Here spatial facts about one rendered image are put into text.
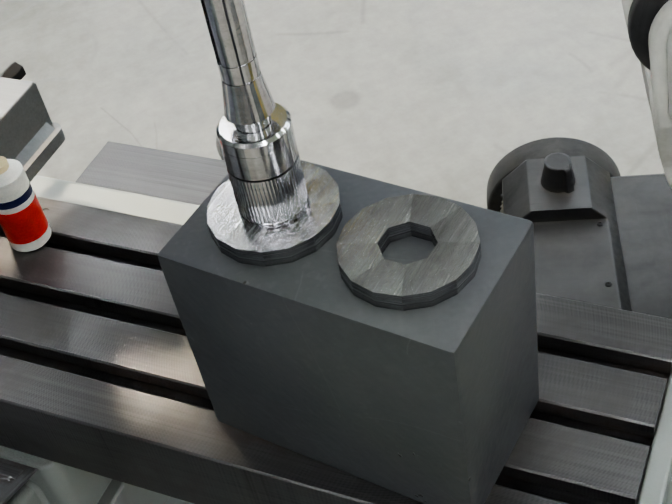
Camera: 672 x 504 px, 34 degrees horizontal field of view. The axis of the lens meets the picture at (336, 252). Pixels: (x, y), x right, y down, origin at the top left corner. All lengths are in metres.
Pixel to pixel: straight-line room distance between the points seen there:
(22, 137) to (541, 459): 0.62
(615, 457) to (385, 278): 0.25
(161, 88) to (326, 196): 2.22
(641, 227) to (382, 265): 0.89
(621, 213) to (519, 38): 1.38
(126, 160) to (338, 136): 1.23
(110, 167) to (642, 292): 0.70
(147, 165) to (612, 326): 0.74
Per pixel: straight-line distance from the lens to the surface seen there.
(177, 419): 0.89
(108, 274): 1.02
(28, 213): 1.05
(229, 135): 0.69
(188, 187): 1.40
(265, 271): 0.71
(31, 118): 1.17
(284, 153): 0.69
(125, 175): 1.45
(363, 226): 0.71
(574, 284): 1.44
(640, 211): 1.56
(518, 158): 1.62
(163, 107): 2.87
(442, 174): 2.50
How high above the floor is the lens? 1.64
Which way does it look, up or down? 44 degrees down
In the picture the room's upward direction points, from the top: 12 degrees counter-clockwise
